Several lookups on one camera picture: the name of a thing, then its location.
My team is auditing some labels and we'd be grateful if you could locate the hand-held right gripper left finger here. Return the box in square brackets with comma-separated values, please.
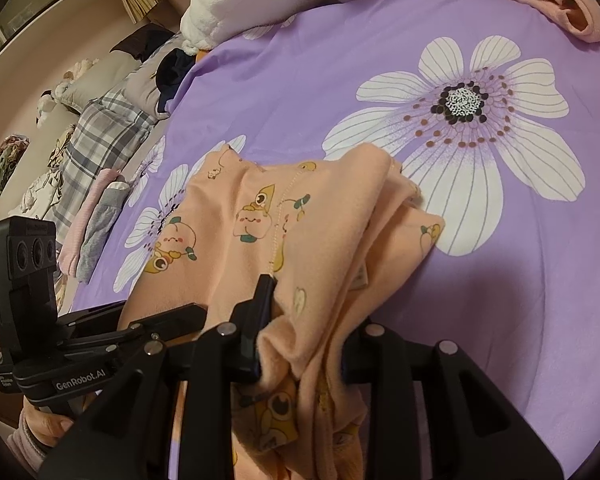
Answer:
[45, 274, 278, 480]

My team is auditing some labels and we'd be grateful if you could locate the floral cloth pile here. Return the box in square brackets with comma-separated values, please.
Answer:
[0, 134, 31, 197]

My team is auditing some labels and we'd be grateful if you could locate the person's left forearm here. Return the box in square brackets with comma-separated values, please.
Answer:
[4, 410, 50, 462]

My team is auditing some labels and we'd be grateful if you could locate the beige pillow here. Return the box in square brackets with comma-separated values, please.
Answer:
[125, 62, 177, 120]

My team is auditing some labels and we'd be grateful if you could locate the white plush blanket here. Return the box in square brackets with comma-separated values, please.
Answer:
[180, 0, 416, 51]

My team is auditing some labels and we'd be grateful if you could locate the dark brown cloth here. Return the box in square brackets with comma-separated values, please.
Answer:
[110, 25, 177, 62]

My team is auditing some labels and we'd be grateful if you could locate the rolled pink garment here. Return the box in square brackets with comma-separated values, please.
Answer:
[497, 0, 600, 44]

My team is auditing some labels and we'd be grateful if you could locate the purple floral bedspread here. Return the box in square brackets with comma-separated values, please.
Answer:
[70, 0, 600, 480]

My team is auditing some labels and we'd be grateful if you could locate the grey plaid pillow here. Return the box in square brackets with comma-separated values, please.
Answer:
[45, 85, 160, 231]

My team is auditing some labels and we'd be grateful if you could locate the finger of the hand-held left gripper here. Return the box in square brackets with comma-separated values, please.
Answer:
[55, 302, 211, 361]

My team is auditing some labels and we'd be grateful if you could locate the orange cartoon print garment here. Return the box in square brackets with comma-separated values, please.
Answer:
[117, 142, 446, 480]

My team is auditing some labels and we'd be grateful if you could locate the white plush toy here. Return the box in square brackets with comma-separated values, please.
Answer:
[35, 90, 57, 127]

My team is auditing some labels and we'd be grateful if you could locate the white pillow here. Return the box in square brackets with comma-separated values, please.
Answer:
[62, 52, 142, 111]

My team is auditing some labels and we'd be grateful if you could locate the person's left hand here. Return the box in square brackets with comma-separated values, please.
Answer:
[22, 391, 100, 453]

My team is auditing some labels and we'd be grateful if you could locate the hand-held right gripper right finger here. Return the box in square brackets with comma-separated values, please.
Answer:
[342, 324, 563, 480]

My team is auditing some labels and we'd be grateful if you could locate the folded pink garment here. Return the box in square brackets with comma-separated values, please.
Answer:
[57, 167, 126, 277]

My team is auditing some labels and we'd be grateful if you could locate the folded grey garment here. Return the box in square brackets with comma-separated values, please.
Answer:
[77, 180, 131, 283]

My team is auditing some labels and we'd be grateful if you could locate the navy cloth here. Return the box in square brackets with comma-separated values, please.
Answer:
[157, 49, 202, 107]

